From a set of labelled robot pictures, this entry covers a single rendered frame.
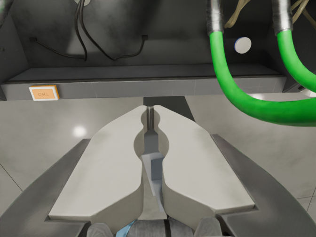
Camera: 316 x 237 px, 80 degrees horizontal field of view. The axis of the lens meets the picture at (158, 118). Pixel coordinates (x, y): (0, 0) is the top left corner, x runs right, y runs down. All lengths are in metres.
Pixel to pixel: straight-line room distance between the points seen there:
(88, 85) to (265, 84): 0.39
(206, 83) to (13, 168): 2.03
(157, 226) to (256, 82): 0.44
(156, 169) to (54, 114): 1.16
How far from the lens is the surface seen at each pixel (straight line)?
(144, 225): 0.59
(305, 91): 0.54
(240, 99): 0.17
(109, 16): 0.52
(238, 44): 0.56
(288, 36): 0.27
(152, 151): 0.73
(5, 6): 0.23
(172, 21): 0.52
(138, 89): 0.42
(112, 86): 0.43
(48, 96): 0.47
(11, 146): 2.06
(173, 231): 0.59
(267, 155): 2.15
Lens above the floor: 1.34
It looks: 59 degrees down
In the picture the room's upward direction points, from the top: 174 degrees clockwise
